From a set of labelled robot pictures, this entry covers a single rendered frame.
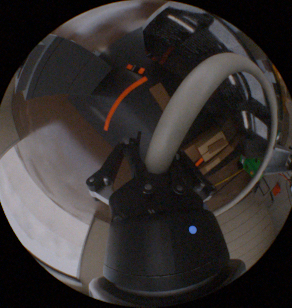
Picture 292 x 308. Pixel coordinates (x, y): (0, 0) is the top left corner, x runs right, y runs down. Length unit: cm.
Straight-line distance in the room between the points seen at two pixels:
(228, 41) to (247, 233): 509
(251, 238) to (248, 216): 109
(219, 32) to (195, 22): 10
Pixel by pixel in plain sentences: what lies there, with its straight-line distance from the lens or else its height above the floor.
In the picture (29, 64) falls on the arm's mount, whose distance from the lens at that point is 72.
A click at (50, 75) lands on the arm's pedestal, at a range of 74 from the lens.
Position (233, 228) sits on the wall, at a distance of 495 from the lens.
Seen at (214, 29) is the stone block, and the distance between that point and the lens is 54.
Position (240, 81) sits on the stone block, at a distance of 54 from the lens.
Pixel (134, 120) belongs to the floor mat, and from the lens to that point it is 102.
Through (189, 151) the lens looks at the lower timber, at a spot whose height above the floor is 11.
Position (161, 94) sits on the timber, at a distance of 89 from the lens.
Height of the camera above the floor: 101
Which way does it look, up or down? 60 degrees down
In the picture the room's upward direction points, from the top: 176 degrees counter-clockwise
